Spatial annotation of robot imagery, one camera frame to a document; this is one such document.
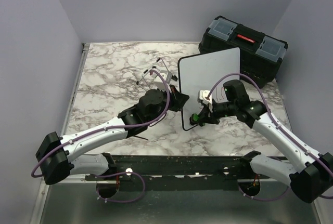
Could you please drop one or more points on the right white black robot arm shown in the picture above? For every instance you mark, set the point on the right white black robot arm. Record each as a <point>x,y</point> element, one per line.
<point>308,173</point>

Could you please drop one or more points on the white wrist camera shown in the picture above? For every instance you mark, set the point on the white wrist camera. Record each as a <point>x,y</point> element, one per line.
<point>205,100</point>
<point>162,82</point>

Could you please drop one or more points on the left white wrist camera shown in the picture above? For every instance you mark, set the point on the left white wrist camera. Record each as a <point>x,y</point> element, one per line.
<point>162,82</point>

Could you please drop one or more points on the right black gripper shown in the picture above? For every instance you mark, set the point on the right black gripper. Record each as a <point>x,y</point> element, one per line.
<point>204,113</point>

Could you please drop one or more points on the black plastic toolbox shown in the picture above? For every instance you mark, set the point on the black plastic toolbox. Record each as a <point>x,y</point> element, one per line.
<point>260,55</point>

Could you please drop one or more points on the white whiteboard with red writing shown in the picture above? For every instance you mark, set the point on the white whiteboard with red writing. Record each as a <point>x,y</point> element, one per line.
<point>201,72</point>

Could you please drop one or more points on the green black whiteboard eraser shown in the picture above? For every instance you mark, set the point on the green black whiteboard eraser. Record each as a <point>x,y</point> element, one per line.
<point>193,119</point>

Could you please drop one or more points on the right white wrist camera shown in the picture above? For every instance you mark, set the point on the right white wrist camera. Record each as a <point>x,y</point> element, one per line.
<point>205,100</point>

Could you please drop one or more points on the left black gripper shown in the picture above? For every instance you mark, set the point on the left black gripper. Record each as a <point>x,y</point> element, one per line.
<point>178,100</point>

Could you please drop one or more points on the black front mounting rail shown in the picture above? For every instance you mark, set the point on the black front mounting rail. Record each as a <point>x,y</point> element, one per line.
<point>174,173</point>

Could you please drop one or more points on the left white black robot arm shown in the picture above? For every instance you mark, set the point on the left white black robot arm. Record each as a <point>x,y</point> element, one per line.
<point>130,122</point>

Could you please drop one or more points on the aluminium frame extrusion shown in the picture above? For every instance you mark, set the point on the aluminium frame extrusion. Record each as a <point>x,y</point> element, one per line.
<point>53,161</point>

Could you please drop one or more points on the black wire easel stand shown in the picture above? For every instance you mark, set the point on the black wire easel stand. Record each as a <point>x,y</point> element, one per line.
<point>146,79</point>

